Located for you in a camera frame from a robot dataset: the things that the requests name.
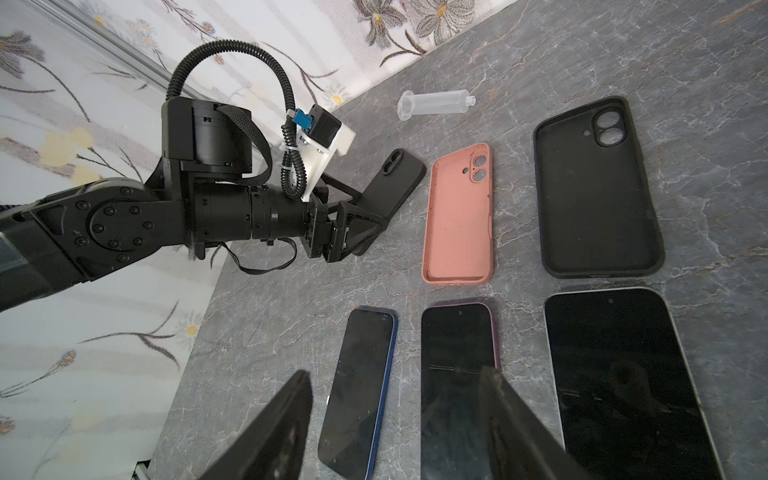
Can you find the clear plastic tube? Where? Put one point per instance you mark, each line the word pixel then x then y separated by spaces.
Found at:
pixel 449 102

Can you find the phone with pink case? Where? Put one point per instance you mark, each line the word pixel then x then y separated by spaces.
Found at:
pixel 458 340

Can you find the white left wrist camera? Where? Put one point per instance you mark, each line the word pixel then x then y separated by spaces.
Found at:
pixel 314 139

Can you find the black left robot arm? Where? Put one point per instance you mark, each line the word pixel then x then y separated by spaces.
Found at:
pixel 203 194

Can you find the pink phone case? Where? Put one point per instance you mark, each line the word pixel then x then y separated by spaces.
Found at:
pixel 458 243

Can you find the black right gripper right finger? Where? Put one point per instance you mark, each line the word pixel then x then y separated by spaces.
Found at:
pixel 519 445

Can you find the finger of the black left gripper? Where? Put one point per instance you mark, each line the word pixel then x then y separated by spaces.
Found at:
pixel 354 226
pixel 345 209

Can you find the black phone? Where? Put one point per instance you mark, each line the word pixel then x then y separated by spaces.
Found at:
pixel 349 437
pixel 627 404

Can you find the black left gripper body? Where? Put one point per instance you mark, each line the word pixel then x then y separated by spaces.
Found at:
pixel 328 230

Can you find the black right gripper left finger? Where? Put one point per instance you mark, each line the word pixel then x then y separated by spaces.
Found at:
pixel 273 445

